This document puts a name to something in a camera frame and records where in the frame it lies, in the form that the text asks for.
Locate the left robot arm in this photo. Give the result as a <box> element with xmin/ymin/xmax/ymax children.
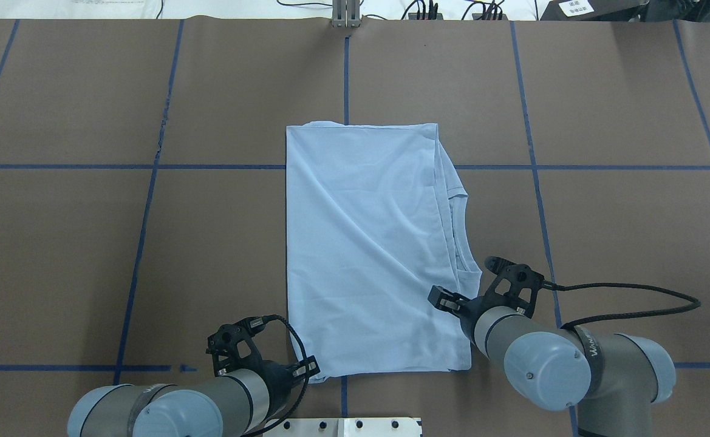
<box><xmin>66</xmin><ymin>356</ymin><xmax>319</xmax><ymax>436</ymax></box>

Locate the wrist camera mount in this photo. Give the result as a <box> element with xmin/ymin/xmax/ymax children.
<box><xmin>205</xmin><ymin>316</ymin><xmax>270</xmax><ymax>377</ymax></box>
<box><xmin>483</xmin><ymin>256</ymin><xmax>547</xmax><ymax>319</ymax></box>

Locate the aluminium frame post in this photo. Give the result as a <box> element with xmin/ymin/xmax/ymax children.
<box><xmin>330</xmin><ymin>0</ymin><xmax>362</xmax><ymax>29</ymax></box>

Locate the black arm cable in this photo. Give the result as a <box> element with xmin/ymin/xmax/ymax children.
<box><xmin>543</xmin><ymin>282</ymin><xmax>701</xmax><ymax>331</ymax></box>
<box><xmin>242</xmin><ymin>314</ymin><xmax>312</xmax><ymax>437</ymax></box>

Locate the white pedestal column with base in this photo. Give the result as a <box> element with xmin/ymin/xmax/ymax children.
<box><xmin>263</xmin><ymin>417</ymin><xmax>423</xmax><ymax>437</ymax></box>

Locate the light blue t-shirt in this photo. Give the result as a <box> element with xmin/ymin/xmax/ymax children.
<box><xmin>285</xmin><ymin>121</ymin><xmax>482</xmax><ymax>384</ymax></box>

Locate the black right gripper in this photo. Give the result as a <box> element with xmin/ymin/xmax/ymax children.
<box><xmin>428</xmin><ymin>285</ymin><xmax>494</xmax><ymax>340</ymax></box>

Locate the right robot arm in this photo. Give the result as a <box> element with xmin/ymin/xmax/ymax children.
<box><xmin>428</xmin><ymin>286</ymin><xmax>677</xmax><ymax>436</ymax></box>

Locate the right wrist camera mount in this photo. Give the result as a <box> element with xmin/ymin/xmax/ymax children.
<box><xmin>483</xmin><ymin>256</ymin><xmax>547</xmax><ymax>319</ymax></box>

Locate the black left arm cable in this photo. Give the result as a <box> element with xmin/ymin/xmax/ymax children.
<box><xmin>242</xmin><ymin>314</ymin><xmax>312</xmax><ymax>437</ymax></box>

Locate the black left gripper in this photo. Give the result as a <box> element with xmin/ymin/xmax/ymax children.
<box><xmin>258</xmin><ymin>355</ymin><xmax>319</xmax><ymax>414</ymax></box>

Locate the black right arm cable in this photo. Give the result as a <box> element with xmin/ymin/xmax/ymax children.
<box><xmin>543</xmin><ymin>282</ymin><xmax>701</xmax><ymax>331</ymax></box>

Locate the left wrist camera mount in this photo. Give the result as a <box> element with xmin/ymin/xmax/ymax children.
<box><xmin>205</xmin><ymin>316</ymin><xmax>270</xmax><ymax>377</ymax></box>

